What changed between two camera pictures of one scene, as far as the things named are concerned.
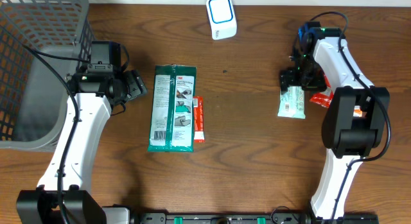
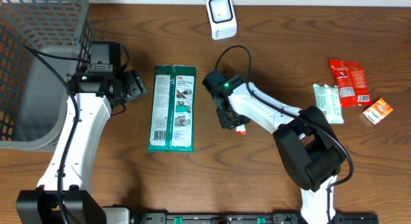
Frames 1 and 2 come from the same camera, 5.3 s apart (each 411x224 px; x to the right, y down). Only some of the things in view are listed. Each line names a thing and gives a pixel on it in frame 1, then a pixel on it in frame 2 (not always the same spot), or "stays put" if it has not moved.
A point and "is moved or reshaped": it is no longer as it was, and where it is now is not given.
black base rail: [247, 218] stays put
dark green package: [173, 119] stays put
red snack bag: [325, 97] is moved or reshaped
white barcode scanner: [221, 16] stays put
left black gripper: [136, 83] stays put
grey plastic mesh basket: [42, 41] stays put
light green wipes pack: [292, 103] is moved or reshaped
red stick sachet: [198, 126] → [241, 129]
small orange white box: [357, 112] is moved or reshaped
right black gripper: [288, 77] → [225, 121]
